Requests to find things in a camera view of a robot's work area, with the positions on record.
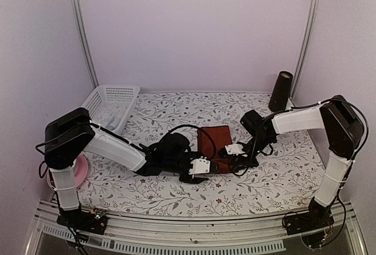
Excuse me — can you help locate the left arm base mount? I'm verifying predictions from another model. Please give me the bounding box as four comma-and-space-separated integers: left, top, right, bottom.
56, 208, 108, 235

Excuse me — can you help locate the floral tablecloth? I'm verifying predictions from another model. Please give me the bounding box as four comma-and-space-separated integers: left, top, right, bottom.
78, 92, 325, 217

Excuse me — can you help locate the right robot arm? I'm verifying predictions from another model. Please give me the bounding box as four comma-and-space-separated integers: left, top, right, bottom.
240, 95, 369, 229

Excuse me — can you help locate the pink plate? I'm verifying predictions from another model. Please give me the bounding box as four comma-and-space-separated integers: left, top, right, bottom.
46, 155, 88, 190

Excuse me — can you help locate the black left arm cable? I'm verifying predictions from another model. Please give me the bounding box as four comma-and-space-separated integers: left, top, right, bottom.
158, 123, 217, 162

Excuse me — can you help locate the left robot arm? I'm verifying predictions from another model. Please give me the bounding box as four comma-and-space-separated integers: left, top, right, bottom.
35, 108, 212, 228

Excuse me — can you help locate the front aluminium rail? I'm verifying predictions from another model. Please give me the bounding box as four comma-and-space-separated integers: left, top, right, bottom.
25, 200, 371, 254

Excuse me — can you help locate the black cylinder cup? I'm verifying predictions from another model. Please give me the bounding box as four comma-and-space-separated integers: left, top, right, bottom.
268, 71, 293, 112

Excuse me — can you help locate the aluminium frame post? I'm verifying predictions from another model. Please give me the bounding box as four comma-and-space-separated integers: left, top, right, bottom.
290, 0, 320, 100
70, 0, 99, 88

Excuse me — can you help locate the blue orange patterned towel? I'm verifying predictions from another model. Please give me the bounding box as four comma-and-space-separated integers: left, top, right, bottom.
106, 116, 122, 131

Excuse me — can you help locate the white plastic basket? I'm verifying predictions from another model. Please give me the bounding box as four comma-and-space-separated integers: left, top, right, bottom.
82, 85, 140, 135

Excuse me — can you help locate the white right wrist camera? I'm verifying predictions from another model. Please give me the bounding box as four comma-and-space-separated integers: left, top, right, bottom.
218, 143, 248, 159

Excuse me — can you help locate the left aluminium frame post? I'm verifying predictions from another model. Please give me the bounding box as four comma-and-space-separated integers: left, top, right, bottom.
70, 0, 99, 88

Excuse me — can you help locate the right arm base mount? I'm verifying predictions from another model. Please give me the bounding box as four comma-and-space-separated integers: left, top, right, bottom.
281, 199, 334, 235

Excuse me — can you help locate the dark red towel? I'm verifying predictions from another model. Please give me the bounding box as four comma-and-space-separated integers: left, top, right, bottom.
197, 125, 232, 174

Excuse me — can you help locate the right aluminium frame post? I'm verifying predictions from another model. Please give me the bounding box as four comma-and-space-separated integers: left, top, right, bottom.
290, 0, 320, 100

